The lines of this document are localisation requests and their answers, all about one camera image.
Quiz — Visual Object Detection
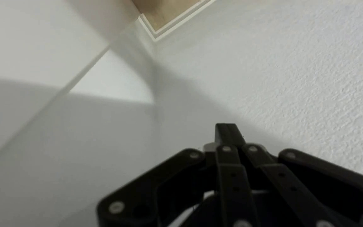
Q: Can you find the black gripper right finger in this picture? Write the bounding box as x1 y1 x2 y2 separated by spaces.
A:
232 122 363 227

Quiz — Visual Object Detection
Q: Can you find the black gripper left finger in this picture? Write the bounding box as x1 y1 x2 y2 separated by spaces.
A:
96 122 261 227

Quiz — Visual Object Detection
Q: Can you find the white baseboard trim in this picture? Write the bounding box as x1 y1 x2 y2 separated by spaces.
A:
137 0 223 43

